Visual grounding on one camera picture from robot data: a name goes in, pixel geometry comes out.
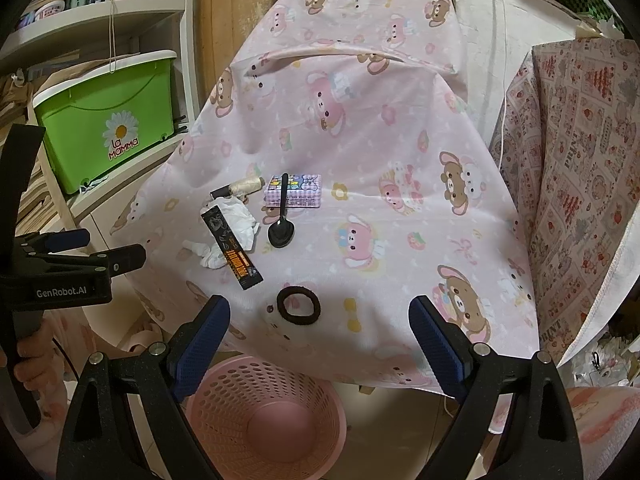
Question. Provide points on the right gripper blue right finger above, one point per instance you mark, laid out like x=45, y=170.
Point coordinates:
x=445, y=347

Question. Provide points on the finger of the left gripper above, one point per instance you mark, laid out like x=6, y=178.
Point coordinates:
x=113, y=262
x=54, y=242

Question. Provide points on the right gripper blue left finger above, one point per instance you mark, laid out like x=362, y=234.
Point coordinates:
x=194, y=345

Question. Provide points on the small white tissue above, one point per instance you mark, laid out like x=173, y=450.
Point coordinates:
x=211, y=256

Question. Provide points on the black orange snack wrapper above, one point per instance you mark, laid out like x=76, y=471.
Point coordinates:
x=243, y=269

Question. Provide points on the black plastic spoon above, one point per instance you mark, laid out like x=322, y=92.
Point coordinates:
x=281, y=232

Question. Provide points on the purple cartoon tissue pack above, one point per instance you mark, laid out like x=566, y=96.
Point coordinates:
x=303, y=191

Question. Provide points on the pink perforated trash basket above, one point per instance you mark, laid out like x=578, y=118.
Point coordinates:
x=256, y=420

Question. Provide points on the person's left hand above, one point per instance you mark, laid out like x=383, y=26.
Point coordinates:
x=36, y=372

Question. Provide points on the person's pajama leg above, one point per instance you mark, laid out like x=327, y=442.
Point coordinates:
x=73, y=342

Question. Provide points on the green plastic storage box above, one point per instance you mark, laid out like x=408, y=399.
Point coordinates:
x=98, y=120

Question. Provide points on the pink cartoon bear bedsheet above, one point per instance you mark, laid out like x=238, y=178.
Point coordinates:
x=412, y=205

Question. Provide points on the white shelf unit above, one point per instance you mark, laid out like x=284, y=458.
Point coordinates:
x=54, y=46

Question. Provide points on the strawberry print quilt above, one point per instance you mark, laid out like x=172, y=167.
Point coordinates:
x=568, y=149

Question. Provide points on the white mattress with cord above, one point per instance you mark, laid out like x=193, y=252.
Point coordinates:
x=499, y=34

